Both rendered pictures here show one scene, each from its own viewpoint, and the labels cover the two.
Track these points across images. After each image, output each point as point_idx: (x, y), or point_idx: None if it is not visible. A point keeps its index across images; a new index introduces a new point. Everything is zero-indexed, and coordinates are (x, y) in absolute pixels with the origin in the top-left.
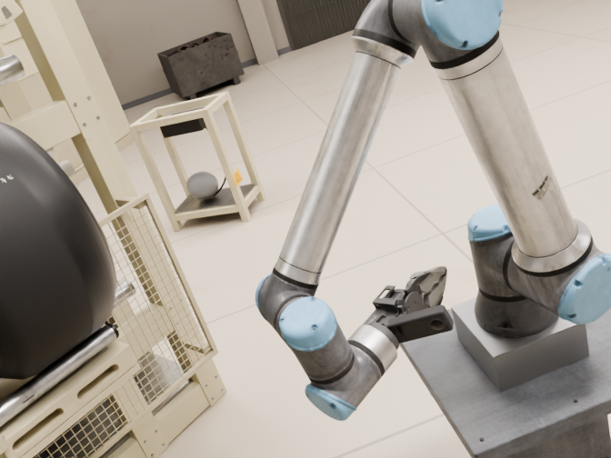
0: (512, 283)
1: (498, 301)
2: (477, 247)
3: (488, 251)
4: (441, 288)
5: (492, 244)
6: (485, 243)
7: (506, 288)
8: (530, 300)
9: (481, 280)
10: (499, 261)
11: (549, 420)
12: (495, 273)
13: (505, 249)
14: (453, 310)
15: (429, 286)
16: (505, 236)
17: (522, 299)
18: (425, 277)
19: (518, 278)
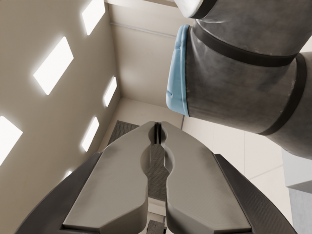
0: (266, 44)
1: (297, 105)
2: (196, 99)
3: (204, 82)
4: (185, 146)
5: (194, 72)
6: (191, 83)
7: (277, 82)
8: (310, 62)
9: (252, 119)
10: (221, 63)
11: None
12: (242, 80)
13: (204, 48)
14: (291, 185)
15: (133, 178)
16: (188, 49)
17: (305, 70)
18: (84, 175)
19: (258, 18)
